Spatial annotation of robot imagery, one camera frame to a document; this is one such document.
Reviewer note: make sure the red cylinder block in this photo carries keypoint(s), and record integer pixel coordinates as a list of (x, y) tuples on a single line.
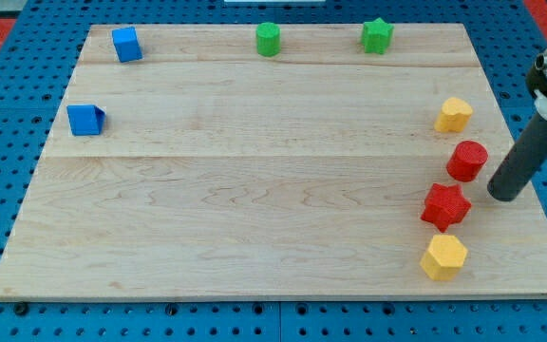
[(467, 160)]

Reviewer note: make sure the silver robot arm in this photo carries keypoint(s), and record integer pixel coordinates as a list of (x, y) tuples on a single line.
[(529, 151)]

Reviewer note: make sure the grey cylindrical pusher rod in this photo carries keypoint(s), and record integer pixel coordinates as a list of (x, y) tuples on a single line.
[(522, 162)]

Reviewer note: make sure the green star block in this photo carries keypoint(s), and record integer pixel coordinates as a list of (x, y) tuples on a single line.
[(376, 36)]

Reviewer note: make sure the red star block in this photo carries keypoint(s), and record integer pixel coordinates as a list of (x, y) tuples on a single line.
[(445, 205)]

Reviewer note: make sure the green cylinder block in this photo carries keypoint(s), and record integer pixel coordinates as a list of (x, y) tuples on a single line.
[(267, 39)]

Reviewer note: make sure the wooden board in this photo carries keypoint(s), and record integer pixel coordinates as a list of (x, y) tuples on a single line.
[(222, 175)]

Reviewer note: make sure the blue triangular prism block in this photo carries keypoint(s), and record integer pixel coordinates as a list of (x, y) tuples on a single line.
[(85, 119)]

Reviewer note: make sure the blue cube block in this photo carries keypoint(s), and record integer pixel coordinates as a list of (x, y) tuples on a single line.
[(126, 44)]

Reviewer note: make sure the yellow hexagon block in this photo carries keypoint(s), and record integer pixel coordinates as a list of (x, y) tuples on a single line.
[(443, 258)]

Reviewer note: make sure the yellow heart block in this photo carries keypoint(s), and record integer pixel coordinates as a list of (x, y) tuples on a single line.
[(454, 115)]

